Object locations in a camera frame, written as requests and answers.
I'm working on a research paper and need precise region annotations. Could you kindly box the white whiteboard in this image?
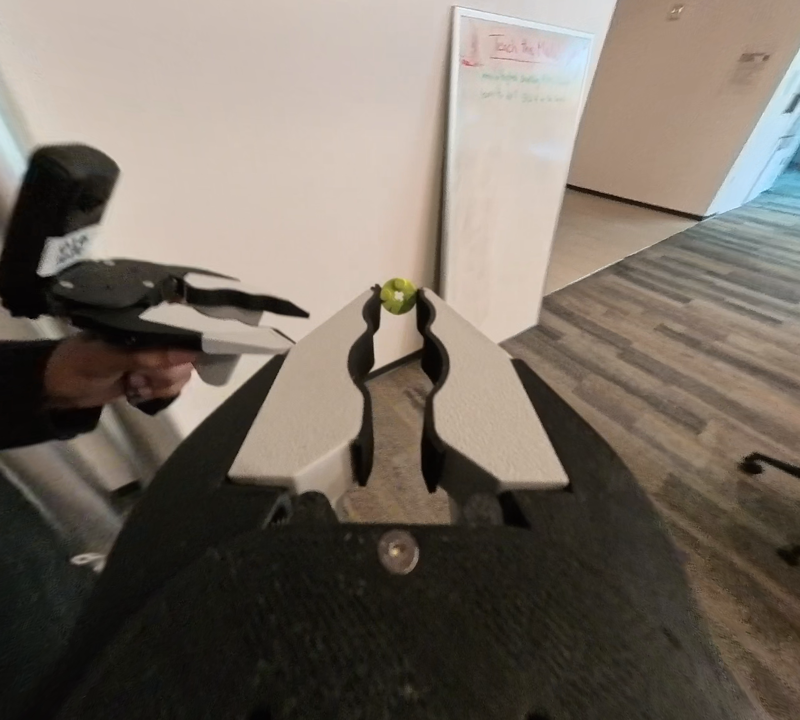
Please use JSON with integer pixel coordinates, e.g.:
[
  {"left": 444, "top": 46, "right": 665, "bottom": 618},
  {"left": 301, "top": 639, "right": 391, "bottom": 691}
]
[{"left": 439, "top": 5, "right": 596, "bottom": 296}]

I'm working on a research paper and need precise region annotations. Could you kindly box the lime round toy piece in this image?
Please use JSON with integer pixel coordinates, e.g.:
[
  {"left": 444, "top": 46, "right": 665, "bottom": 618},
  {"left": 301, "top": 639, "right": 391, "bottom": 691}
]
[{"left": 380, "top": 278, "right": 418, "bottom": 316}]

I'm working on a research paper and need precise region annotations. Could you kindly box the black chair base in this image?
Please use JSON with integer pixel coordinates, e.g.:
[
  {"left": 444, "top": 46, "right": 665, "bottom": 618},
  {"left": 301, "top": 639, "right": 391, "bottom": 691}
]
[{"left": 737, "top": 451, "right": 800, "bottom": 568}]

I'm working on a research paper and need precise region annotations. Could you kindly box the person's left forearm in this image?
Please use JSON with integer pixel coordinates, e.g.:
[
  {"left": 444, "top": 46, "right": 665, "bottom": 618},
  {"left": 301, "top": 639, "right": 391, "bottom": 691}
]
[{"left": 0, "top": 338, "right": 104, "bottom": 452}]

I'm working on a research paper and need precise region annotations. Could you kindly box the person's left hand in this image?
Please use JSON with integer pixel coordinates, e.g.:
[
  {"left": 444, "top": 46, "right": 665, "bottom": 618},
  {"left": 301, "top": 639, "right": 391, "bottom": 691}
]
[{"left": 44, "top": 333, "right": 196, "bottom": 415}]

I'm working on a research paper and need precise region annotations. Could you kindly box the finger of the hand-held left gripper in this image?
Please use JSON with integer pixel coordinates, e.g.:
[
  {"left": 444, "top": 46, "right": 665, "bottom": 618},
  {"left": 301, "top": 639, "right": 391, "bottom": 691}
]
[
  {"left": 164, "top": 270, "right": 311, "bottom": 321},
  {"left": 139, "top": 301, "right": 297, "bottom": 357}
]

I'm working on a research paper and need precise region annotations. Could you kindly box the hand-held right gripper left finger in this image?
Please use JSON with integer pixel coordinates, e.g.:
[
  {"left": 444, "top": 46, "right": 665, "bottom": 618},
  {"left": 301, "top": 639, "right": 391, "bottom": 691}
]
[{"left": 227, "top": 288, "right": 383, "bottom": 506}]

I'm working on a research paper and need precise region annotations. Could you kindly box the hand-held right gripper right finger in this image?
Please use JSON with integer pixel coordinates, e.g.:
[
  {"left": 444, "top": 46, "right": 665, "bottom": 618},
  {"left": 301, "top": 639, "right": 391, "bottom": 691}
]
[{"left": 415, "top": 288, "right": 571, "bottom": 510}]

